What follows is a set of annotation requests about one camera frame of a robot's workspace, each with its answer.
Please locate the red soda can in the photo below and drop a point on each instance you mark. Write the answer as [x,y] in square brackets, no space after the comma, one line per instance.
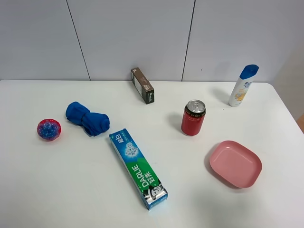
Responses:
[193,117]

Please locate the brown rectangular carton box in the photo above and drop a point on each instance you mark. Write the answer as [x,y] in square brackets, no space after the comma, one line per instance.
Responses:
[143,86]

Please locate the multicolour dimpled rubber ball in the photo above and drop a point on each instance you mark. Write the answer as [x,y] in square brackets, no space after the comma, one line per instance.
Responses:
[49,129]

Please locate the pink plastic dish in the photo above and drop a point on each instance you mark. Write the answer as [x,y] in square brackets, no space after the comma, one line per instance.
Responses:
[236,164]

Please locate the Darlie toothpaste box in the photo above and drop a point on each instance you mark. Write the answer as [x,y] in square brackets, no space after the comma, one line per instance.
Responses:
[149,186]

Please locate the white blue shampoo bottle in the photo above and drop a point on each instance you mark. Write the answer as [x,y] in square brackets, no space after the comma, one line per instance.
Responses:
[242,85]

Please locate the blue rolled cloth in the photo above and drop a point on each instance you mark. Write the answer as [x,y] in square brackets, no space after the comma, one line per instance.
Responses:
[93,123]

